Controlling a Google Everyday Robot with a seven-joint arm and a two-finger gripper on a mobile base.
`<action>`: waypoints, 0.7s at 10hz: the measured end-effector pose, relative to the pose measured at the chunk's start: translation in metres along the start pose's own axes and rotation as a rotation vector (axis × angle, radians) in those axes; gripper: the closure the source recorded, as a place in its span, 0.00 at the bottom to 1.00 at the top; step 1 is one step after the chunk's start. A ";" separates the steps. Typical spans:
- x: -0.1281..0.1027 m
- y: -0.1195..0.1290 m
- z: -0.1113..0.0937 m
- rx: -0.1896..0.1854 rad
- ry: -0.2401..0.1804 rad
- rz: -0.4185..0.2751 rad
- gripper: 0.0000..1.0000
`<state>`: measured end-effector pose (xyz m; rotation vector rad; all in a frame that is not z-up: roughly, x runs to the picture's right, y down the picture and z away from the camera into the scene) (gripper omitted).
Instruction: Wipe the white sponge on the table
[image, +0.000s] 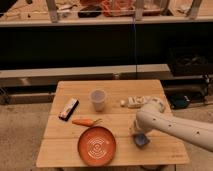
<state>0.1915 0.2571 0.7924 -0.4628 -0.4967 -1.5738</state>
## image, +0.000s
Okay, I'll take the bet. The white blue sponge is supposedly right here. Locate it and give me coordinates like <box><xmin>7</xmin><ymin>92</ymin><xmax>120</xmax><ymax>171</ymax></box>
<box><xmin>133</xmin><ymin>134</ymin><xmax>150</xmax><ymax>148</ymax></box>

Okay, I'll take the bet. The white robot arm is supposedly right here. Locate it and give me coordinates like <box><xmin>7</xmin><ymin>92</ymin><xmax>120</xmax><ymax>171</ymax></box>
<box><xmin>131</xmin><ymin>98</ymin><xmax>213</xmax><ymax>152</ymax></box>

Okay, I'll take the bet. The translucent plastic cup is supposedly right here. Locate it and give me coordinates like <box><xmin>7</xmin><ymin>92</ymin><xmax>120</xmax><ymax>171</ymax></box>
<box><xmin>89</xmin><ymin>89</ymin><xmax>107</xmax><ymax>112</ymax></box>

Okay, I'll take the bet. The wooden folding table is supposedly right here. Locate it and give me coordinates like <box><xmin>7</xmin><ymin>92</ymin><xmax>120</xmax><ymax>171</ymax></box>
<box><xmin>36</xmin><ymin>80</ymin><xmax>189</xmax><ymax>168</ymax></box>

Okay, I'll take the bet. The orange toy carrot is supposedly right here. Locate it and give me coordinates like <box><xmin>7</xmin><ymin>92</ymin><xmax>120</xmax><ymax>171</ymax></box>
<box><xmin>72</xmin><ymin>119</ymin><xmax>101</xmax><ymax>127</ymax></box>

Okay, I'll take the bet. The orange round plate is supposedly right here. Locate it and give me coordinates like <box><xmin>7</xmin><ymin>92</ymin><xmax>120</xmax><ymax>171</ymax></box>
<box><xmin>77</xmin><ymin>126</ymin><xmax>116</xmax><ymax>167</ymax></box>

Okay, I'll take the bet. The dark blue object on floor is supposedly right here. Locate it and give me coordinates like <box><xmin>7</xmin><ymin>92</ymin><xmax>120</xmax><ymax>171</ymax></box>
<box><xmin>170</xmin><ymin>96</ymin><xmax>190</xmax><ymax>109</ymax></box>

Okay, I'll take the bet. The black crate on shelf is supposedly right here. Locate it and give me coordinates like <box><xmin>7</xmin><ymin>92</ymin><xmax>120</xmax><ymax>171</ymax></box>
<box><xmin>167</xmin><ymin>47</ymin><xmax>213</xmax><ymax>76</ymax></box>

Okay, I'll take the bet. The blue hanging cable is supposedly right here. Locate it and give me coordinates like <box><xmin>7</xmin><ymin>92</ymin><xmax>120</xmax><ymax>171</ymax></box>
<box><xmin>132</xmin><ymin>15</ymin><xmax>139</xmax><ymax>80</ymax></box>

